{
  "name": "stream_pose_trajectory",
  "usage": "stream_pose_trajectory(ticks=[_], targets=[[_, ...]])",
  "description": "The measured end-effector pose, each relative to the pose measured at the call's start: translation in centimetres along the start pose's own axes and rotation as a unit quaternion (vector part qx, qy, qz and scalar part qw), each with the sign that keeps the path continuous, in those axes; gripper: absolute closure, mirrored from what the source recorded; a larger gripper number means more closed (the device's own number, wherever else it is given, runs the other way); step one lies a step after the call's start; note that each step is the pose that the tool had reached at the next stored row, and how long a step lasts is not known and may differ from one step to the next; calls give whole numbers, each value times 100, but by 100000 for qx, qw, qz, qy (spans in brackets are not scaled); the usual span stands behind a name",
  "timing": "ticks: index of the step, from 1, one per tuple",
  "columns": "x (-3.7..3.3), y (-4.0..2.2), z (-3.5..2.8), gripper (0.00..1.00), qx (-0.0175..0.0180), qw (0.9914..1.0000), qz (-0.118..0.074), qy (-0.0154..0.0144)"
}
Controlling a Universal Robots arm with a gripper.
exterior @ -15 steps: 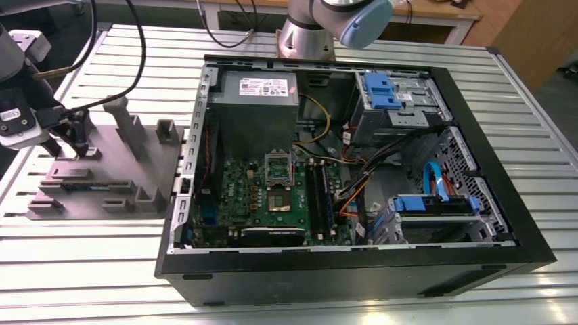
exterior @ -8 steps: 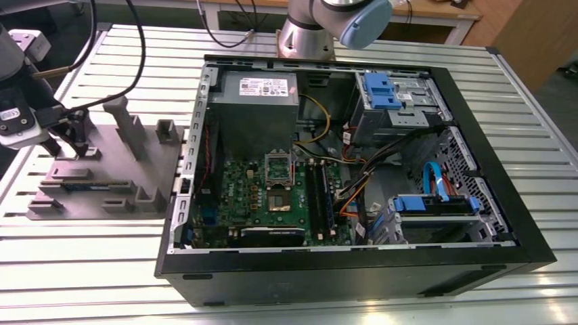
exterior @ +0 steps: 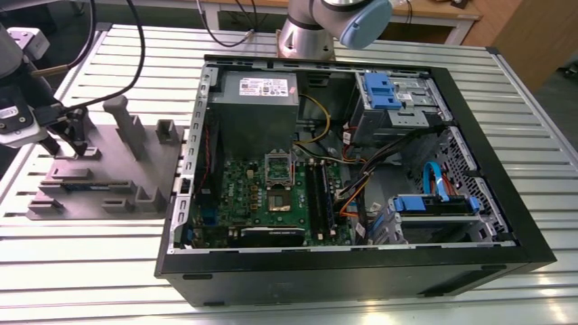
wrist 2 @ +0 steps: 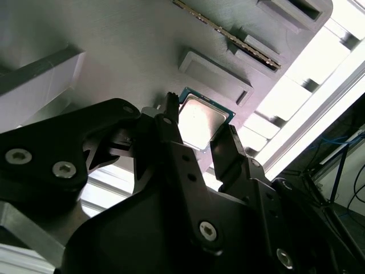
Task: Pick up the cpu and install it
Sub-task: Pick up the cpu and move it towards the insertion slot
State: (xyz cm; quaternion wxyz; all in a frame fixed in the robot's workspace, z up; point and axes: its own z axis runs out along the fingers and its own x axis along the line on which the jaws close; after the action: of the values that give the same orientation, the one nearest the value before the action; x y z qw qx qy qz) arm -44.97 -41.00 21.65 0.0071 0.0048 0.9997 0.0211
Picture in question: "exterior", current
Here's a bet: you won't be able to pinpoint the CPU socket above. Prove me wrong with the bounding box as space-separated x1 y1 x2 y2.
265 190 295 213

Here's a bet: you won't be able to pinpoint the black cable silver plug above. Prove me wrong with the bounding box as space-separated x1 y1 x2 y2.
195 0 257 48

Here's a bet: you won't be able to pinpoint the black camera cable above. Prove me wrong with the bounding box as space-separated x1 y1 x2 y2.
32 0 98 77
65 0 148 111

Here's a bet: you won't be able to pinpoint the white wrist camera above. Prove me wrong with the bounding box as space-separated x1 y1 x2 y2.
0 101 52 149

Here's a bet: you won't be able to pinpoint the black cable bundle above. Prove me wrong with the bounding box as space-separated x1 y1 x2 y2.
336 125 448 200

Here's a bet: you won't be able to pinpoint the red flat wire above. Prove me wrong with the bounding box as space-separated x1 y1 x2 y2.
437 169 458 201

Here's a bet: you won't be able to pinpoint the wooden desk white legs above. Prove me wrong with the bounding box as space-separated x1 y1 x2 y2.
197 0 483 47

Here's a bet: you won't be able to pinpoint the wooden cabinet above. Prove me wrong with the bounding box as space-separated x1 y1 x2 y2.
464 0 578 94

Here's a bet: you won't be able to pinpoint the silver drive cage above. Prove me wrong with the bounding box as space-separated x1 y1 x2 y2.
351 70 454 147

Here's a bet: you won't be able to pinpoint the metal socket cover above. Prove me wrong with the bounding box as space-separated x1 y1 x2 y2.
264 148 297 189

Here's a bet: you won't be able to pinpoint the blue flat wire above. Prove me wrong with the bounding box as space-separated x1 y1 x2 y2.
423 161 454 203

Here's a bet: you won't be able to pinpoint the yellow wire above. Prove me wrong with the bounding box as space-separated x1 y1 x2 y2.
295 93 332 146

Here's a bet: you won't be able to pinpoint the black graphics card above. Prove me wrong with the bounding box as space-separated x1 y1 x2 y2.
227 225 307 248

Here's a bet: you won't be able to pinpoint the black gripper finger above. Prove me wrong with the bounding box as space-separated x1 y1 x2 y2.
37 130 62 157
48 107 90 158

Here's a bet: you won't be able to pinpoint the silver disk bay frame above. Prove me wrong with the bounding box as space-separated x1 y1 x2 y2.
385 194 518 245

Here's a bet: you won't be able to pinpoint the blue drive bay carrier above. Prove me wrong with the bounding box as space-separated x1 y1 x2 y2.
363 72 403 111

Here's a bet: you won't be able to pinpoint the green motherboard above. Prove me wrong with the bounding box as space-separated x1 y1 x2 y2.
191 157 357 248

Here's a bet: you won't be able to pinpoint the grey wrist box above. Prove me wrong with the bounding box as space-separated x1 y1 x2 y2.
6 27 50 59

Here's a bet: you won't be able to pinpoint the blue ribbon wires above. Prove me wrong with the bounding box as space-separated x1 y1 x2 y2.
365 202 389 245

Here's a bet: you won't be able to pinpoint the black open PC case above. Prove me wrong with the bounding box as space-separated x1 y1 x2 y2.
154 53 556 307

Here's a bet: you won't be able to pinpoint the grey power supply unit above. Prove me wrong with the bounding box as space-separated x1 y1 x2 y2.
208 70 301 160

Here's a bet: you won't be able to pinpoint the black RAM slot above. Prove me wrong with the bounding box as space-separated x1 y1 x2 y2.
304 160 323 238

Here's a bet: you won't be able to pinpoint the hard disk in blue carrier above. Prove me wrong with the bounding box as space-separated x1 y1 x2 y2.
391 194 482 217

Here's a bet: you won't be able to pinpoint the orange wire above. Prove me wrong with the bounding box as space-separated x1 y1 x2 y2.
336 188 361 218

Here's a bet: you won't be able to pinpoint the grey parts rack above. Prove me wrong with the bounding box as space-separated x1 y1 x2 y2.
25 95 188 221

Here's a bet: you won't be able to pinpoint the RAM stick blue label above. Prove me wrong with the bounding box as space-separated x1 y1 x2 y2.
60 183 113 192

